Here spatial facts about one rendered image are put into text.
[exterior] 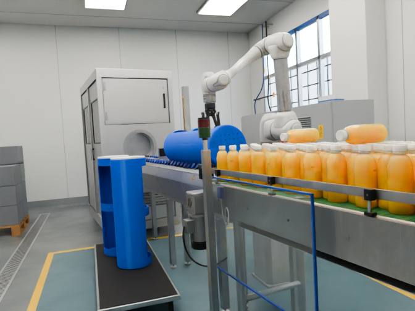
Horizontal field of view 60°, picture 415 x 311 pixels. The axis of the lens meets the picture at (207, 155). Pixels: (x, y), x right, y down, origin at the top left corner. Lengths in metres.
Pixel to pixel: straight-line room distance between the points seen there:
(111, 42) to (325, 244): 6.67
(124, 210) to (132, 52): 5.05
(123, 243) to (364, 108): 2.61
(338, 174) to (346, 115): 2.44
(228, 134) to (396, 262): 1.42
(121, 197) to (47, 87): 4.77
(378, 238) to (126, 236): 2.13
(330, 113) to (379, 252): 2.59
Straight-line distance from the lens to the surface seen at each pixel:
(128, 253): 2.98
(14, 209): 5.40
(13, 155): 5.74
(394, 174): 1.20
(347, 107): 3.79
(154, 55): 7.61
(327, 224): 1.32
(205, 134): 1.73
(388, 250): 1.18
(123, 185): 2.87
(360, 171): 1.28
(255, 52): 2.70
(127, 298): 2.54
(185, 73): 7.68
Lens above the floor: 1.16
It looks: 3 degrees down
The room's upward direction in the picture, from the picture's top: 3 degrees counter-clockwise
